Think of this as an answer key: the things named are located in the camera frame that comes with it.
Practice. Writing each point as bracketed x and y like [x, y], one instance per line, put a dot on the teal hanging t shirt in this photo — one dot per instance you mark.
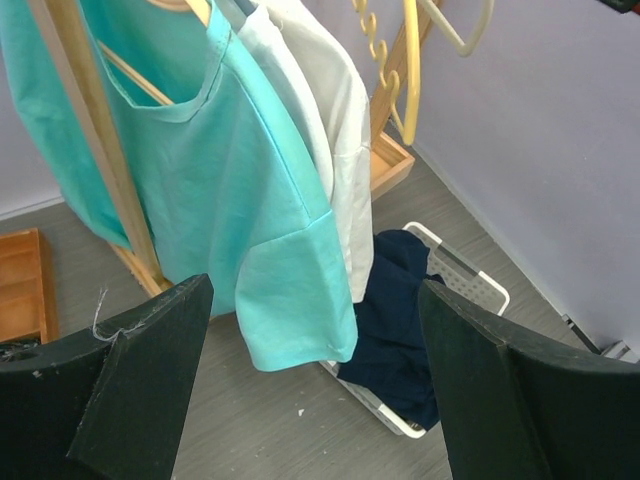
[229, 189]

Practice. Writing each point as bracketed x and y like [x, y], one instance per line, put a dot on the wooden clothes rack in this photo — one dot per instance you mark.
[66, 38]

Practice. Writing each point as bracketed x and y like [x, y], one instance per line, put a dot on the navy t shirt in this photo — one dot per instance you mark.
[390, 358]

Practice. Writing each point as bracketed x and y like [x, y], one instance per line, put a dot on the wooden compartment tray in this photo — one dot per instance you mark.
[28, 298]

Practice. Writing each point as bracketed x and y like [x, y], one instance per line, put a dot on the white perforated plastic basket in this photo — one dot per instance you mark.
[458, 275]

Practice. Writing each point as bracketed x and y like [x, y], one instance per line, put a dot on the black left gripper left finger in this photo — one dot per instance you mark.
[109, 401]

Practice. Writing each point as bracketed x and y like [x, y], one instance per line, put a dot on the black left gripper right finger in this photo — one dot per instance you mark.
[515, 404]

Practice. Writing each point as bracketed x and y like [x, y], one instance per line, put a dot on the light blue hanging t shirt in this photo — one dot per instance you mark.
[264, 41]

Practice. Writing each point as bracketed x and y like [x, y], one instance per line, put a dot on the white hanging t shirt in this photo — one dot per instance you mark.
[343, 106]

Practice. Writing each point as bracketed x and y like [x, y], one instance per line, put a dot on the wooden hanger with teal shirt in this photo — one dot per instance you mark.
[166, 44]

